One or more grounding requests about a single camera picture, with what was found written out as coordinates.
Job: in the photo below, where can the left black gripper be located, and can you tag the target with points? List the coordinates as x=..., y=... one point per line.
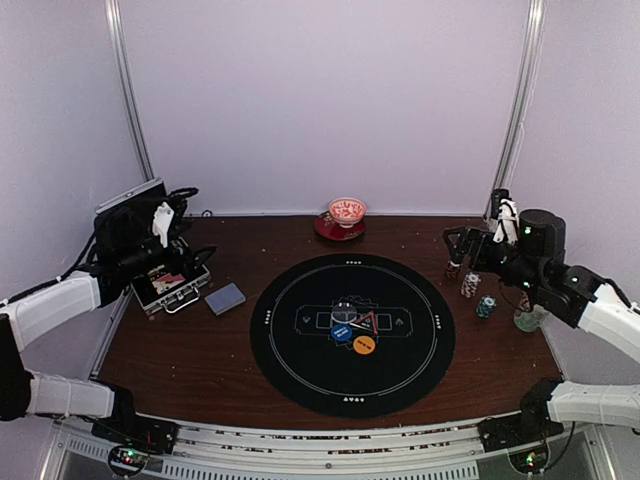
x=173, y=264

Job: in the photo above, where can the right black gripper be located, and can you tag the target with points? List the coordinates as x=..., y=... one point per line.
x=457, y=254

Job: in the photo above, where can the blue cream poker chip stack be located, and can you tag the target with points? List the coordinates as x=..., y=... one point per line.
x=470, y=284

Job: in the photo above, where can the red black triangle marker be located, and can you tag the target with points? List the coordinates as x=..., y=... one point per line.
x=366, y=322

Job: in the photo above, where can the orange big blind button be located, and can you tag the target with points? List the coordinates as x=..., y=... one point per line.
x=364, y=345

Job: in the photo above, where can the blue small blind button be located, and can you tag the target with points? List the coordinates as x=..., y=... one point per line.
x=341, y=332

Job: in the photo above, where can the grey dealer button disc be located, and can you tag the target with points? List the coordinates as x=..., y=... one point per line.
x=344, y=313

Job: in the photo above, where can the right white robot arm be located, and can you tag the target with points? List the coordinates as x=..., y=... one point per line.
x=526, y=250

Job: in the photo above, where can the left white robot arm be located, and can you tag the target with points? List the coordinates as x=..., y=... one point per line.
x=30, y=315

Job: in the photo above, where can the orange black poker chip stack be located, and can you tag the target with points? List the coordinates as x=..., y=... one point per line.
x=452, y=270

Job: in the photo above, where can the aluminium poker case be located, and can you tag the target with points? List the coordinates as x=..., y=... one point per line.
x=159, y=289

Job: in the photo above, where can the grey playing card deck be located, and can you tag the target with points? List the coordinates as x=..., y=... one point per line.
x=225, y=299

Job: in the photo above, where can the green poker chip stack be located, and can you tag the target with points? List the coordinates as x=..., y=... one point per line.
x=486, y=306

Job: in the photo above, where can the red white patterned bowl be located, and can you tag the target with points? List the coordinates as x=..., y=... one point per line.
x=347, y=211

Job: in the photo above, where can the dark red saucer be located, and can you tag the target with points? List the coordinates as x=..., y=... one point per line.
x=328, y=228

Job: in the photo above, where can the black round poker mat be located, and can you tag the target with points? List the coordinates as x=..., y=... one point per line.
x=291, y=339

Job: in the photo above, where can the right aluminium frame post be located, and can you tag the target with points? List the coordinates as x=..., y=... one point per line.
x=525, y=86

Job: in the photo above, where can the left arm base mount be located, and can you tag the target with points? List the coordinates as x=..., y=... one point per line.
x=134, y=448

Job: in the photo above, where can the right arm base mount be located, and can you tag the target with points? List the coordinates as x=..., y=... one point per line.
x=526, y=441

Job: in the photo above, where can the front aluminium rail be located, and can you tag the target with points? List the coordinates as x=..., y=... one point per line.
x=453, y=450

